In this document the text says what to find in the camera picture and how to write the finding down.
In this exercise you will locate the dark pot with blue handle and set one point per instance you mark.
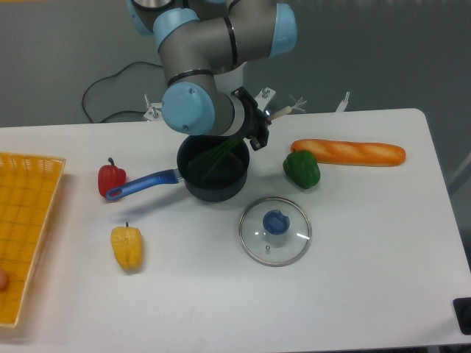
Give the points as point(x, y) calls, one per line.
point(228, 179)

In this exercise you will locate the green onion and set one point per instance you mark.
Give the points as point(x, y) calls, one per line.
point(205, 164)

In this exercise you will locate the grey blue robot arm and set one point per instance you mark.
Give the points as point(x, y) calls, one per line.
point(195, 41)

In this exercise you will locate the glass lid with blue knob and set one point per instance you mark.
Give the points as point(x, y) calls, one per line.
point(275, 231)

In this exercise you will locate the yellow bell pepper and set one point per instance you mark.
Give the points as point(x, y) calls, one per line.
point(128, 247)

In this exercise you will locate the black object at table corner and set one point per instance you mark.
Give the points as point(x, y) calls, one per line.
point(462, 307)

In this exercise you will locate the white table clamp bracket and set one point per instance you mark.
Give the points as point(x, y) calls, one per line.
point(343, 103)

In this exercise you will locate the baguette bread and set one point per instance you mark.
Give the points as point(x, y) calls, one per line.
point(352, 153)

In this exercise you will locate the red bell pepper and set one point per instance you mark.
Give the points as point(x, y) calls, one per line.
point(110, 176)

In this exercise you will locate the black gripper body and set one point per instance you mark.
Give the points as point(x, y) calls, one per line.
point(253, 119)

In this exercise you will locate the yellow woven basket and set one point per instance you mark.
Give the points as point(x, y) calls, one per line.
point(29, 185)

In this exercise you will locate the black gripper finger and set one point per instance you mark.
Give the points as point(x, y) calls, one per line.
point(260, 140)

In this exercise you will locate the green bell pepper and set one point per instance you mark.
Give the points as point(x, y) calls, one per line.
point(302, 169)

